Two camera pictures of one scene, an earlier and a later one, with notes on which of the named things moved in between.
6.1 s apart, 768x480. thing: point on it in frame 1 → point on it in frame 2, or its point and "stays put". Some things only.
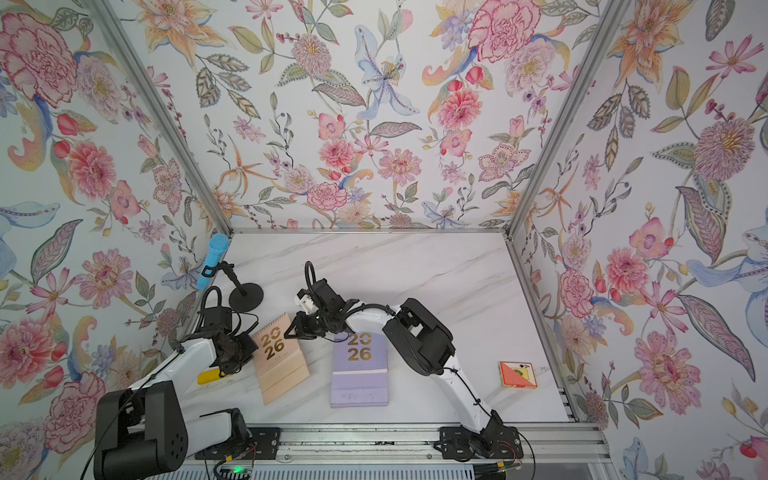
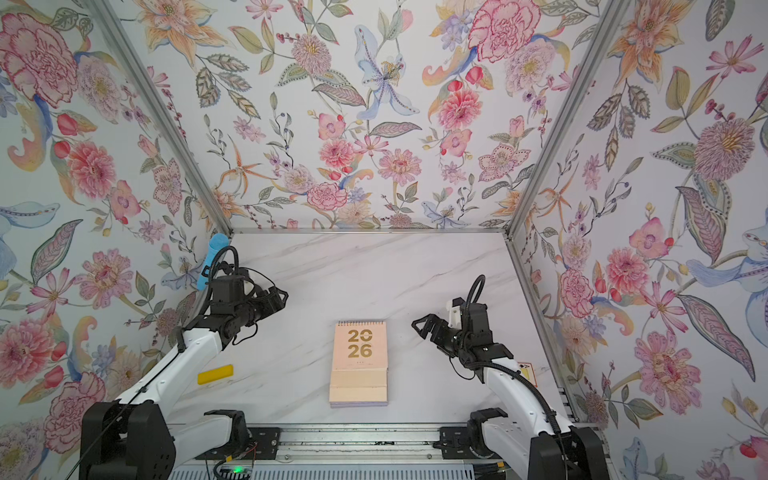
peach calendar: (279, 360) → (359, 376)
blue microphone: (217, 247) stays put
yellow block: (208, 376) stays put
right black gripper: (302, 322) → (439, 335)
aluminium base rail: (543, 446) stays put
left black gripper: (235, 367) → (269, 306)
